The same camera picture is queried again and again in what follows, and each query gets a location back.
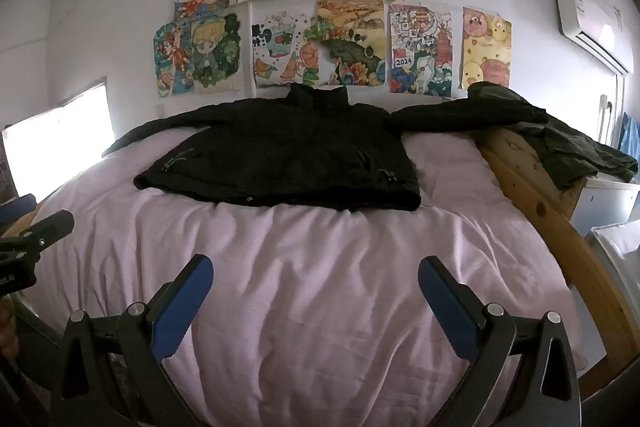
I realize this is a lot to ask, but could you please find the blue cloth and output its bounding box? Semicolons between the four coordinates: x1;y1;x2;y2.
619;111;640;154

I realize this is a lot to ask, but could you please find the blue and orange figure drawing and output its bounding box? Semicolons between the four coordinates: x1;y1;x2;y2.
153;21;195;98

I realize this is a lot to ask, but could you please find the black jacket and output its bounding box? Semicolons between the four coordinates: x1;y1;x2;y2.
102;82;548;212

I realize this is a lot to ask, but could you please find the pink bed sheet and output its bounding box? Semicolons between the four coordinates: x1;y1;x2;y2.
22;127;588;427

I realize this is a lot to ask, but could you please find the city collage wall drawing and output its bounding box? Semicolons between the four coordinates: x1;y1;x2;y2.
388;0;454;98

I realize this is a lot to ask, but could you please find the yellow green landscape wall drawing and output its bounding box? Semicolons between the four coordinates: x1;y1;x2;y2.
315;0;389;88

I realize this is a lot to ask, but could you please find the yellow pig wall drawing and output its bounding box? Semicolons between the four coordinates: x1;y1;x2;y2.
460;6;513;90

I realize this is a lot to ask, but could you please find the bright window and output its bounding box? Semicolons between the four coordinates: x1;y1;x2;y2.
1;79;114;208

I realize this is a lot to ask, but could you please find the white air conditioner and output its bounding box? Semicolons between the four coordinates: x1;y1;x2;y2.
554;0;634;76

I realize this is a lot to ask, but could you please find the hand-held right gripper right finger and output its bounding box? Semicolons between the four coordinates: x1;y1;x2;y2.
417;255;583;427

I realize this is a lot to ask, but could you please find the white pillow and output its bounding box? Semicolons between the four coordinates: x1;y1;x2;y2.
590;219;640;308

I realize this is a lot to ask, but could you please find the person's left hand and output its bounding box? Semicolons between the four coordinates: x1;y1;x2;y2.
0;294;20;360

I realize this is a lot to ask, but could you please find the blond figure green wall drawing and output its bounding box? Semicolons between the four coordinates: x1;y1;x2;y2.
189;11;244;96

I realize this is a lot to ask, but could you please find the dark green garment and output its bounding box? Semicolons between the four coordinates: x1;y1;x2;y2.
505;113;640;194

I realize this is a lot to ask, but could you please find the wooden bed frame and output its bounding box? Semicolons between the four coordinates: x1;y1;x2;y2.
472;126;640;403

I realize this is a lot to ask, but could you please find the white cabinet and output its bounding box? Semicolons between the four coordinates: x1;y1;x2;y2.
570;177;640;238

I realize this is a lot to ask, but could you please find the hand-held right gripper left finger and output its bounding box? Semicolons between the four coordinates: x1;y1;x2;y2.
50;253;215;427

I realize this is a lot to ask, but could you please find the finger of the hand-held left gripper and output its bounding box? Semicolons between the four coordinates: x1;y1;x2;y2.
0;209;76;254
0;193;38;229

